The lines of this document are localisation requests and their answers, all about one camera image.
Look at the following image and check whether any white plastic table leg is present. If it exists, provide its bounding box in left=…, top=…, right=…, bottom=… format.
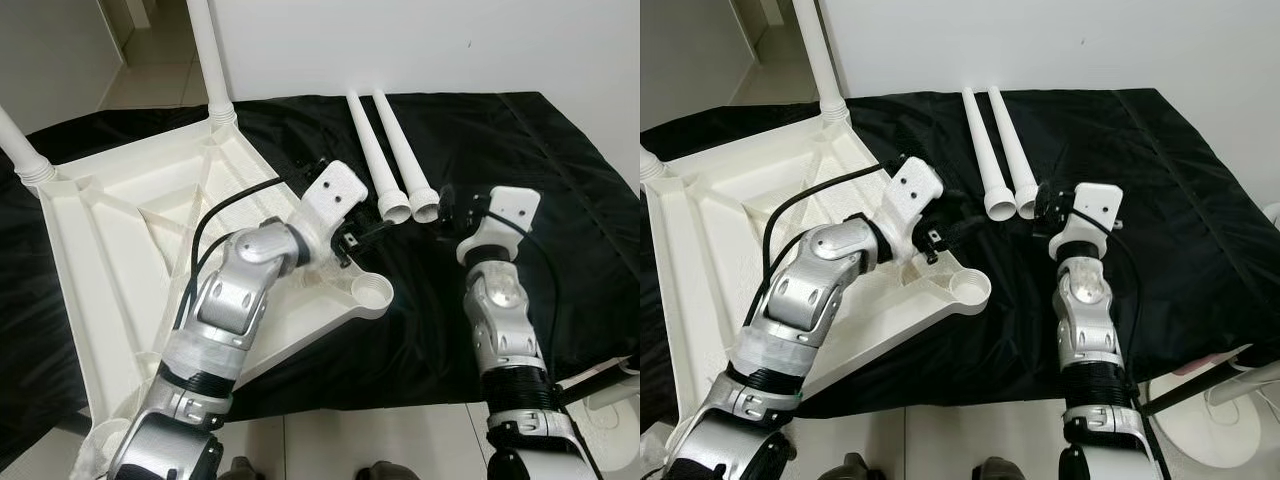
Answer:
left=346, top=91, right=412, bottom=224
left=987, top=87, right=1044, bottom=222
left=961, top=88, right=1018, bottom=222
left=640, top=140, right=669, bottom=189
left=186, top=0, right=239, bottom=129
left=372, top=90, right=442, bottom=224
left=792, top=0, right=852, bottom=127
left=0, top=103, right=58, bottom=188

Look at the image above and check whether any black fabric table cover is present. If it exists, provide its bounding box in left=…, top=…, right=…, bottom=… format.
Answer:
left=0, top=90, right=641, bottom=461
left=640, top=88, right=1280, bottom=416

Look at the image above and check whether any dark metal table leg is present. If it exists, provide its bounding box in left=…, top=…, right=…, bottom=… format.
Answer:
left=548, top=380, right=601, bottom=409
left=1140, top=355, right=1251, bottom=416

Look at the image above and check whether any white floor fan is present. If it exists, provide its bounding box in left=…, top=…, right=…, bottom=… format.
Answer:
left=1148, top=205, right=1280, bottom=469
left=580, top=358, right=641, bottom=446

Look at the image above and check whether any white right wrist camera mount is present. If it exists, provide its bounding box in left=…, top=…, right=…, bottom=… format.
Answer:
left=1050, top=183, right=1123, bottom=263
left=458, top=185, right=543, bottom=269

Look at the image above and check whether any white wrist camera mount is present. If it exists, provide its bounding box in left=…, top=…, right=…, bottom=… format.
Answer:
left=885, top=155, right=946, bottom=261
left=1050, top=183, right=1123, bottom=263
left=458, top=185, right=543, bottom=269
left=295, top=160, right=369, bottom=269

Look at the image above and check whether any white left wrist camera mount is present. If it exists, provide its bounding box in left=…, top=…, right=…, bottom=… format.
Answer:
left=295, top=160, right=369, bottom=269
left=885, top=155, right=946, bottom=261

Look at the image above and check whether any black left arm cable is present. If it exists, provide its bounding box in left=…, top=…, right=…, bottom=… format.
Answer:
left=175, top=158, right=336, bottom=331
left=760, top=160, right=906, bottom=331

